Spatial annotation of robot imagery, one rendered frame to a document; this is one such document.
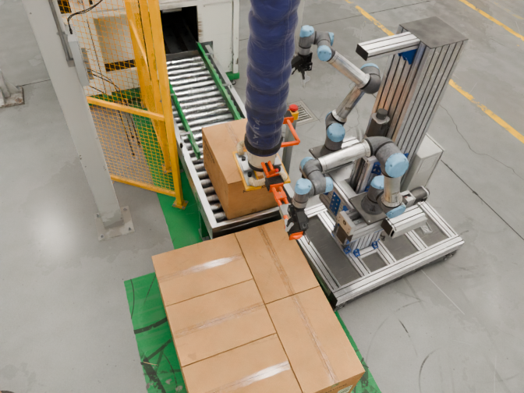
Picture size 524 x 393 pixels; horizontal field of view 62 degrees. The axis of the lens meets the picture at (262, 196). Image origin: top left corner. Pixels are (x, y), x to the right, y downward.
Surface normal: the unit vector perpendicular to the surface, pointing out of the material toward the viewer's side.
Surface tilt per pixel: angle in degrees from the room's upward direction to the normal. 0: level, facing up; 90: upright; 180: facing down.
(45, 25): 90
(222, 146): 0
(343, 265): 0
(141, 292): 0
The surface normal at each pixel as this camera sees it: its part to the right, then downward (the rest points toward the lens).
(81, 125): 0.37, 0.70
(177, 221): 0.06, -0.65
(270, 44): -0.07, 0.89
